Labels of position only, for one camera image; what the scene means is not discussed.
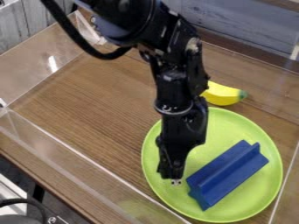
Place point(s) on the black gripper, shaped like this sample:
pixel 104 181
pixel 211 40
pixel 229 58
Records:
pixel 183 132

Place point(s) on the blue plastic block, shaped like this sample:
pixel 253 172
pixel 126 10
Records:
pixel 225 173

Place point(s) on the yellow toy banana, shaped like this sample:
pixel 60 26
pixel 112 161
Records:
pixel 222 95

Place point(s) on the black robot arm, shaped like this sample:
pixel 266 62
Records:
pixel 146 25

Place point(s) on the green round plate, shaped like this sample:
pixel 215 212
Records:
pixel 253 196

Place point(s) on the clear acrylic enclosure wall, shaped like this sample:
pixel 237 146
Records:
pixel 80 112

